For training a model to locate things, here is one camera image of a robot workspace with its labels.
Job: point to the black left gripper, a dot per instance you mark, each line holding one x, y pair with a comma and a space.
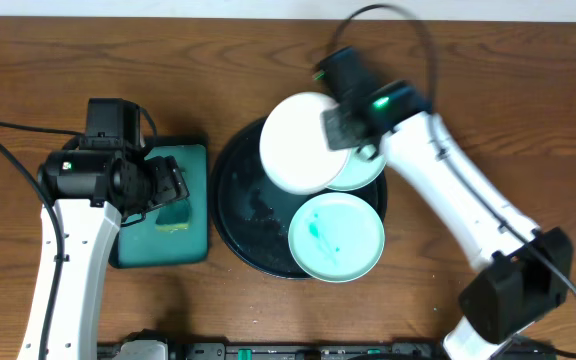
169, 180

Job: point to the green plate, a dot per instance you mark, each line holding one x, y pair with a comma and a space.
336, 237
364, 165

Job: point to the green plate front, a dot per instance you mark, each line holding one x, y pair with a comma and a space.
336, 237

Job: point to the rectangular black water tray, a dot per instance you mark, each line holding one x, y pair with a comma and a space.
141, 245

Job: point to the green yellow sponge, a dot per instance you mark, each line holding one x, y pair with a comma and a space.
174, 217

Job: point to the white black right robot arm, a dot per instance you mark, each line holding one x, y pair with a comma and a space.
522, 271

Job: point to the white plate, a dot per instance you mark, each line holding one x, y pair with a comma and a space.
293, 146

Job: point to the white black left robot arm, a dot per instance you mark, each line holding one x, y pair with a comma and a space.
91, 192

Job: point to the round black tray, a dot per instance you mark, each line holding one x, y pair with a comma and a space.
252, 215

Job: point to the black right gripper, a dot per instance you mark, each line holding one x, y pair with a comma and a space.
341, 128

